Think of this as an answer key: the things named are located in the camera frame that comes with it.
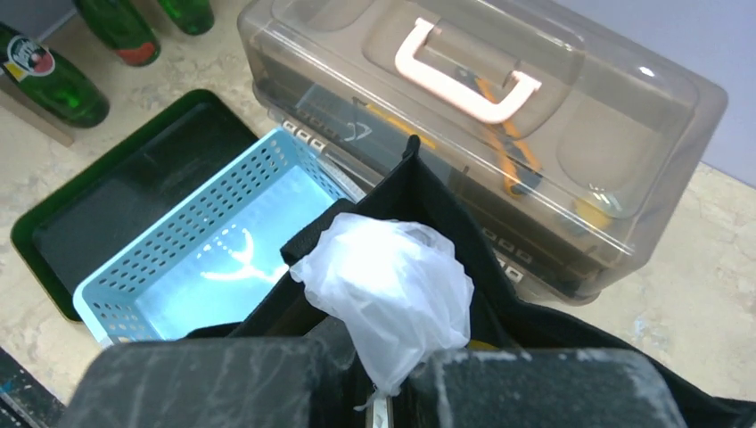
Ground light blue plastic basket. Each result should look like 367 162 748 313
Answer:
73 128 364 347

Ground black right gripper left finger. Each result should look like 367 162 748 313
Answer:
61 317 367 427

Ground dark green tray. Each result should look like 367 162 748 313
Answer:
11 89 259 322

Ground clear plastic grocery bag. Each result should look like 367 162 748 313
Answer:
289 213 473 411

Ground smoky clear storage box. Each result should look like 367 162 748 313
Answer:
237 1 728 306

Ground black table front rail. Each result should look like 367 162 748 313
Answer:
1 349 66 428

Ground black fabric tote bag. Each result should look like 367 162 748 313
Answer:
186 136 755 427

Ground green glass bottle red label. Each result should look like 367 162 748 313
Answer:
72 0 160 67

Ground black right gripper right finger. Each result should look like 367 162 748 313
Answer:
392 349 686 428

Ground pink box handle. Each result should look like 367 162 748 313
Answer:
394 18 542 125

